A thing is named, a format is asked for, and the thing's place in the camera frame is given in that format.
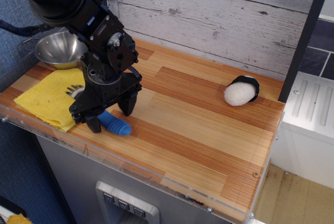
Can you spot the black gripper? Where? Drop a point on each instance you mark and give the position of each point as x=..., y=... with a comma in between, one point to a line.
x=97, y=97

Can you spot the blue handled metal fork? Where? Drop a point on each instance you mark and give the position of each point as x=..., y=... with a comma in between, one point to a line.
x=106, y=119

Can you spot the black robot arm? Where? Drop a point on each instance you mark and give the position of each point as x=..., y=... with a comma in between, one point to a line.
x=107, y=66

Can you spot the yellow folded towel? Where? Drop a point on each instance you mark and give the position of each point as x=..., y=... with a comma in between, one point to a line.
x=48, y=99

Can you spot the grey toy fridge cabinet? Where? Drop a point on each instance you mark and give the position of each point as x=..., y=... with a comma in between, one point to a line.
x=140, y=183

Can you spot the silver dispenser button panel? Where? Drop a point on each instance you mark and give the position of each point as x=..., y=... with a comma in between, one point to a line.
x=121, y=207

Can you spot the clear acrylic table edge guard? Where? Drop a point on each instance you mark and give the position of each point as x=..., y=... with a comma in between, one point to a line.
x=212, y=160

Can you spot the white and black plush toy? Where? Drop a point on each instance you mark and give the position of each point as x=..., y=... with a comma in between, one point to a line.
x=242, y=90

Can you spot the yellow object at bottom corner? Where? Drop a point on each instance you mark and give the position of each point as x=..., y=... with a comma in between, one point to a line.
x=18, y=219

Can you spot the white ridged side unit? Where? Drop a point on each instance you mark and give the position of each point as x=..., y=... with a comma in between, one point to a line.
x=304, y=143

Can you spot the stainless steel bowl with handles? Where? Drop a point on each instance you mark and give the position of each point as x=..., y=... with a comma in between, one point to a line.
x=61, y=50

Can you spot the dark right vertical post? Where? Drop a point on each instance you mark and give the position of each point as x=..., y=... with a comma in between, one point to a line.
x=306, y=34

